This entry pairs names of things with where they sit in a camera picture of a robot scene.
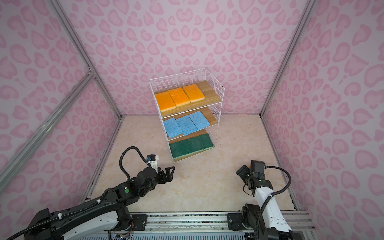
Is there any blue sponge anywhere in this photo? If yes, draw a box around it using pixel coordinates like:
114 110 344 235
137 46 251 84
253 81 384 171
176 116 197 136
164 118 183 139
189 111 211 131

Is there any orange sponge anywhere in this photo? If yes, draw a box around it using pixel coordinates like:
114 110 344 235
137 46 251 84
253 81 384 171
155 92 176 113
168 88 191 108
183 84 205 103

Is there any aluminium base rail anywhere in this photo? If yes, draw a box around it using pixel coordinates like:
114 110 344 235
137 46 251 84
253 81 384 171
55 210 320 240

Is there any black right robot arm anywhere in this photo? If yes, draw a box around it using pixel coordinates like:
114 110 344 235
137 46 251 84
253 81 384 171
227 160 302 240

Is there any white wire wooden shelf rack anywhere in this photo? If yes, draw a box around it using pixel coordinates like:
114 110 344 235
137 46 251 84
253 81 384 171
149 69 225 163

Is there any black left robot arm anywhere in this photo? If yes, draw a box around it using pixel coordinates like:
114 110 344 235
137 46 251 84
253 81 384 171
9 146 175 240

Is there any green sponge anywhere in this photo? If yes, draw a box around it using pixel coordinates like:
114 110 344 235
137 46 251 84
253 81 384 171
189 136 204 153
199 134 215 151
180 139 194 156
170 141 188 160

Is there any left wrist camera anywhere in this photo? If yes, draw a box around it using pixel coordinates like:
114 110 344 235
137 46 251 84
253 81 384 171
147 154 159 172

